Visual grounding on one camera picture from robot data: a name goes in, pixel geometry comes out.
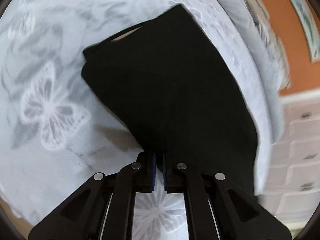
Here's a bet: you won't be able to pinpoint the black pants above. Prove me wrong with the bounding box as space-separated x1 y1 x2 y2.
81 4 258 195

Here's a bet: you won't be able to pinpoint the butterfly print bedspread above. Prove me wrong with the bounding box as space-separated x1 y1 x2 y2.
1 0 272 225

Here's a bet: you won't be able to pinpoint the grey folded duvet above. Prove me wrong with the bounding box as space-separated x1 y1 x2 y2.
217 0 291 142

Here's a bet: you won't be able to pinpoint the framed wall picture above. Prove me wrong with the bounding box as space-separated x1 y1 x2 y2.
290 0 319 63

